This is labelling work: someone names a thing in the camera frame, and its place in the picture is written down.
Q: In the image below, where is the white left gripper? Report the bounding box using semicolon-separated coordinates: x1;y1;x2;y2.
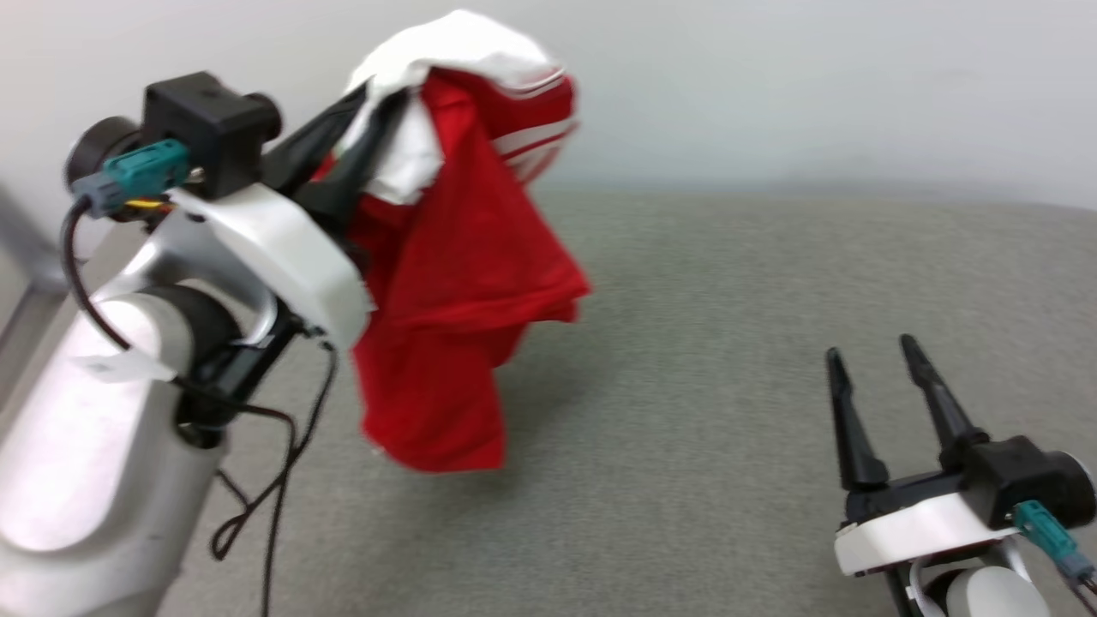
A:
170;84;408;350

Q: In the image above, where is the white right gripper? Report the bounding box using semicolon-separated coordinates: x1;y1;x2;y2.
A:
825;334;1022;578

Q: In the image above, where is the red and white shirt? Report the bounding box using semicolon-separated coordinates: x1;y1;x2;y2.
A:
313;9;594;474

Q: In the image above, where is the teal right camera connector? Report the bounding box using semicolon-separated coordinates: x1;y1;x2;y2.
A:
1014;501;1095;585

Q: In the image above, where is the teal camera connector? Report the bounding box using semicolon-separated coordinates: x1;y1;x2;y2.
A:
70;140;191;218
1014;501;1095;585

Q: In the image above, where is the teal left camera connector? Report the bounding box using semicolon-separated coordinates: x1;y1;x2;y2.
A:
70;140;191;218

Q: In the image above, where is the thick black left camera cable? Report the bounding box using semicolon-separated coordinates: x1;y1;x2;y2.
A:
60;195;185;391

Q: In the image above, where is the thin black left gripper cable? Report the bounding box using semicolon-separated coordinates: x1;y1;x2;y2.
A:
210;338;339;617

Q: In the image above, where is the grey metal frame rail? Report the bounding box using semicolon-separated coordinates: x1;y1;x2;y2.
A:
0;187;71;404

